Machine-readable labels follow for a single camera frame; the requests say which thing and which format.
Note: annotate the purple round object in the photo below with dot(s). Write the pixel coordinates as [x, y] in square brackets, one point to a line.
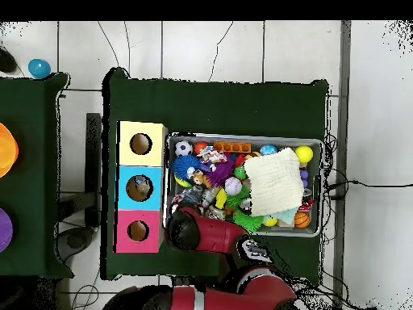
[5, 231]

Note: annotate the dark green table cloth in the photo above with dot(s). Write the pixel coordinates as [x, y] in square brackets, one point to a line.
[32, 129]
[209, 106]

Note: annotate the black round object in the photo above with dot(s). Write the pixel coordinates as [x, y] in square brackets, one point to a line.
[6, 61]

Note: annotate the wooden box with three holes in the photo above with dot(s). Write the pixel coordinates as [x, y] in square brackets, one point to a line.
[142, 155]

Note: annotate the mint green cloth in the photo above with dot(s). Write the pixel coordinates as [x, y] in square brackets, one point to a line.
[287, 216]

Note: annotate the white baseball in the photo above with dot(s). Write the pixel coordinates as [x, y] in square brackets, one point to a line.
[233, 186]

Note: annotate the orange round object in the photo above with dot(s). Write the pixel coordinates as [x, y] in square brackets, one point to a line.
[8, 150]

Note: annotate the orange basketball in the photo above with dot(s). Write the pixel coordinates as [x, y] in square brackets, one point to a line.
[302, 219]

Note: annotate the orange plastic block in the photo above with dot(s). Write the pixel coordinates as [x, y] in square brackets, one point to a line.
[232, 147]

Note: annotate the blue puffer ball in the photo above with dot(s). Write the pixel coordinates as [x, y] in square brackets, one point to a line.
[184, 166]

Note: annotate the purple spiky toy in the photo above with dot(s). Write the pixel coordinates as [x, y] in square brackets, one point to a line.
[222, 172]

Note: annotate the cream waffle cloth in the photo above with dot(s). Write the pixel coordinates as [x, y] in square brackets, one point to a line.
[274, 182]

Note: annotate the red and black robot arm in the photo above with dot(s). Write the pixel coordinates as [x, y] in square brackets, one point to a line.
[219, 232]

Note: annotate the green puffer ball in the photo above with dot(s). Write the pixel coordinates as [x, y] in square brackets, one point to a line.
[248, 222]

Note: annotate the crushed clear plastic bottle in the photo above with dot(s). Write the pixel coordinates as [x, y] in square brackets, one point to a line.
[192, 194]
[142, 187]

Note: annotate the soccer ball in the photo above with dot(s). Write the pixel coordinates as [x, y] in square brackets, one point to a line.
[183, 148]

